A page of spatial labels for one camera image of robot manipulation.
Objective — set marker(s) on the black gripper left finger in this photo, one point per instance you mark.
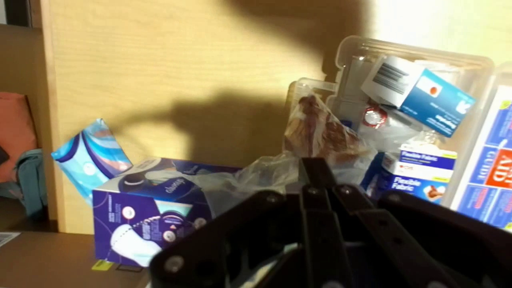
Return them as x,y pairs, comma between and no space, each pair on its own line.
309,224

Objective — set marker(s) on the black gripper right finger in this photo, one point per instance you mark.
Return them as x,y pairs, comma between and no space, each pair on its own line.
384,240

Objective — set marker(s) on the clear plastic zip bag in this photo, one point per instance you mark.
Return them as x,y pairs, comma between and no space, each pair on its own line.
320,133

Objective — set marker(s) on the blue yellow bandage box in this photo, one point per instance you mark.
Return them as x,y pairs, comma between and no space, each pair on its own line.
416,169

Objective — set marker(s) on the blue white medicine box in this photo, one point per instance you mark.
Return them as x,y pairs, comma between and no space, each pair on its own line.
421,93

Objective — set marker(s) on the purple blue tissue box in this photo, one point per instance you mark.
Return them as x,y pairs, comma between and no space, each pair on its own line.
154,213

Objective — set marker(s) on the clear plastic first aid box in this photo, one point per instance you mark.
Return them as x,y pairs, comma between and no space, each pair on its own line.
426,80

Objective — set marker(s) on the red white tape roll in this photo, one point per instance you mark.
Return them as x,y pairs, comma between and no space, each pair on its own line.
375,117

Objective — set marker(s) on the blue pocket tissue pack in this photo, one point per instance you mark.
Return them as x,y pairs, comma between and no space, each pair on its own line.
90,157

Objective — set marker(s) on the orange cushion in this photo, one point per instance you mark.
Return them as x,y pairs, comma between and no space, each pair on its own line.
15,133

